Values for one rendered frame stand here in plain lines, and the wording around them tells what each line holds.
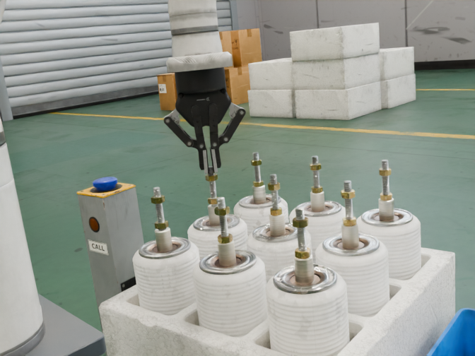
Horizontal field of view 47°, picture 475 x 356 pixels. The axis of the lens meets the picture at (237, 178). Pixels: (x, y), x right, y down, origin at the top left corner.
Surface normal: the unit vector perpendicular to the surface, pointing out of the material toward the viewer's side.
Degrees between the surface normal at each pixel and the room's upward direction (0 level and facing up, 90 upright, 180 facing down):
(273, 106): 90
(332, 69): 90
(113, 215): 90
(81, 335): 0
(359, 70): 90
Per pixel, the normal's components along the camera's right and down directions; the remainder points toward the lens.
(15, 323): 0.85, 0.04
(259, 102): -0.71, 0.24
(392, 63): 0.71, 0.11
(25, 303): 0.94, -0.01
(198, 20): 0.26, 0.21
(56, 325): -0.10, -0.96
